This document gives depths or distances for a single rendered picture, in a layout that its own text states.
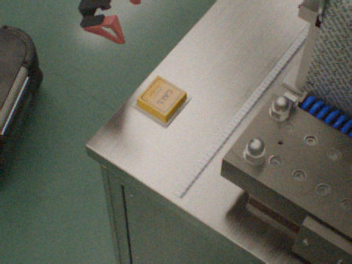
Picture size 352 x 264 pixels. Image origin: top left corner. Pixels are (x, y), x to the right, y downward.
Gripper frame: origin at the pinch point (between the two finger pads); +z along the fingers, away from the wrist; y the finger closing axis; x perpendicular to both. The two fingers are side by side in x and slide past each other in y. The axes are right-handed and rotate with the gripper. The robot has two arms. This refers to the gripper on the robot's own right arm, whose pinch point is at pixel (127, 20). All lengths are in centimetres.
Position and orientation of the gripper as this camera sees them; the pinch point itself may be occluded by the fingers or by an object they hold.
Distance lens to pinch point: 133.0
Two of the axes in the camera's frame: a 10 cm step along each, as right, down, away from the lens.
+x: -8.4, 0.6, 5.3
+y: 2.6, -8.2, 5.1
